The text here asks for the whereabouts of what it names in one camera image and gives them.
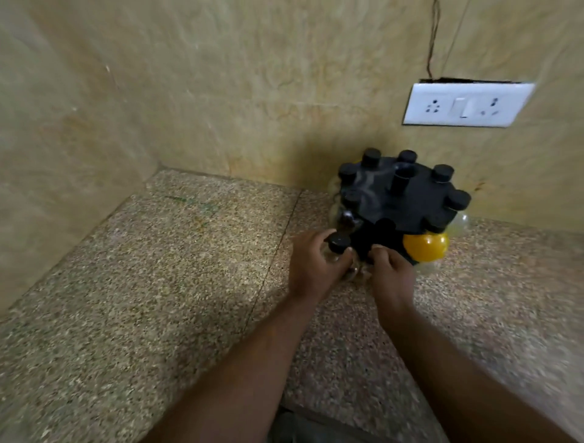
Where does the person's left hand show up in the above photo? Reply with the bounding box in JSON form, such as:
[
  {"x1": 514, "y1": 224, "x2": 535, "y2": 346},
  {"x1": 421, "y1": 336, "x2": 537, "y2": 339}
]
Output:
[{"x1": 288, "y1": 229, "x2": 356, "y2": 303}]

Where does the person's right hand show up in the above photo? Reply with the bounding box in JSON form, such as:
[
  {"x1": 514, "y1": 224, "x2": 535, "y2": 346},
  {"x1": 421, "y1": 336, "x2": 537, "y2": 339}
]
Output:
[{"x1": 368, "y1": 244, "x2": 419, "y2": 316}]

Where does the clear black-capped spice jar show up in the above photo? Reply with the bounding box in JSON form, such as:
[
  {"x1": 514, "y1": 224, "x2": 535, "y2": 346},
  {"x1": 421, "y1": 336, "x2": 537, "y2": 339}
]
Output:
[{"x1": 321, "y1": 232, "x2": 355, "y2": 275}]

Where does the person's left forearm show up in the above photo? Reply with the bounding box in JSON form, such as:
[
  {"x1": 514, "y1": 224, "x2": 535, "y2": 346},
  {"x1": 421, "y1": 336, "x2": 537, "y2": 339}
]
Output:
[{"x1": 139, "y1": 292, "x2": 330, "y2": 443}]

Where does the person's right forearm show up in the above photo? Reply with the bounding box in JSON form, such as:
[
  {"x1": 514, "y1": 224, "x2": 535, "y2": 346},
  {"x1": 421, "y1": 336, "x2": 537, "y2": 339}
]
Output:
[{"x1": 378, "y1": 305, "x2": 581, "y2": 443}]

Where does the yellow-filled spice jar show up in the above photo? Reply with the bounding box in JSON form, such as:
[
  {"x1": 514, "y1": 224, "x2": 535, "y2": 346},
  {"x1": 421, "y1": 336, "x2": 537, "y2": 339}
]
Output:
[{"x1": 403, "y1": 230, "x2": 450, "y2": 264}]

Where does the black revolving spice rack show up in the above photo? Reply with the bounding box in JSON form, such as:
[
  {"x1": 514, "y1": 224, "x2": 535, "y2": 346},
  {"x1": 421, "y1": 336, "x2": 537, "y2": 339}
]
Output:
[{"x1": 338, "y1": 151, "x2": 466, "y2": 267}]

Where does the person's dark clothing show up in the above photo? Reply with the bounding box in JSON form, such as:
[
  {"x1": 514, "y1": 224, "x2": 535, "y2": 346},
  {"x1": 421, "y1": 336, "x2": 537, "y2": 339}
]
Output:
[{"x1": 278, "y1": 405, "x2": 329, "y2": 443}]

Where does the ring of hanging spice jars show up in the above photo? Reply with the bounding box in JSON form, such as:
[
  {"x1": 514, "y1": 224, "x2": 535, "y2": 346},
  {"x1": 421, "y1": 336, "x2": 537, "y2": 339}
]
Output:
[{"x1": 326, "y1": 148, "x2": 473, "y2": 277}]

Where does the white wall switch board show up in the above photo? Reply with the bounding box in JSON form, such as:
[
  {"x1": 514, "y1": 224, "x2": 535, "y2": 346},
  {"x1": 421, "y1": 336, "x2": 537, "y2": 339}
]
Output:
[{"x1": 402, "y1": 81, "x2": 536, "y2": 128}]

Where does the dark thin wire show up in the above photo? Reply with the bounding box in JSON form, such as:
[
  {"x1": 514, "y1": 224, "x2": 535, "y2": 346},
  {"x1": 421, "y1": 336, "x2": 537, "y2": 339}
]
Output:
[{"x1": 426, "y1": 0, "x2": 441, "y2": 81}]

